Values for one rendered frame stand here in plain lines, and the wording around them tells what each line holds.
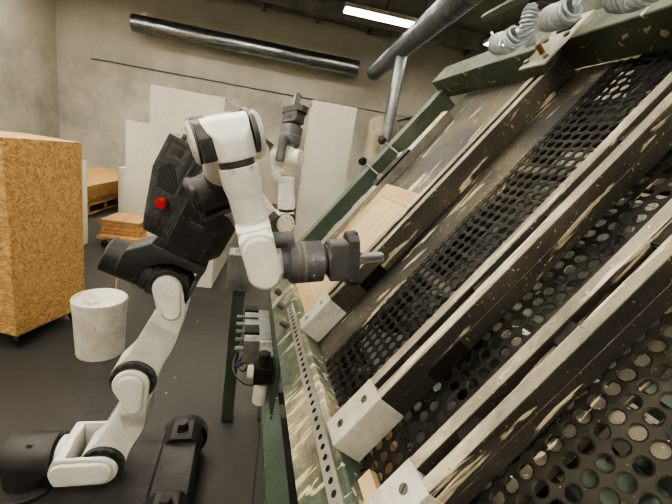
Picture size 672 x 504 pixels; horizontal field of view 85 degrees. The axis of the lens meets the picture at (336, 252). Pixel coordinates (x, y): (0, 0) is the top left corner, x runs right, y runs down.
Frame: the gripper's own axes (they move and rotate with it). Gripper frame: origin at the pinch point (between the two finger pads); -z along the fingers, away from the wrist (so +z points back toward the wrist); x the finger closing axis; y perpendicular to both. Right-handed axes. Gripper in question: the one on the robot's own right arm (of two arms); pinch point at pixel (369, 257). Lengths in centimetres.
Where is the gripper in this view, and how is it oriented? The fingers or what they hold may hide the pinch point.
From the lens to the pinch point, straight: 81.0
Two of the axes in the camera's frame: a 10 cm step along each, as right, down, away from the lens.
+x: 0.1, -9.6, -2.9
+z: -9.7, 0.6, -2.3
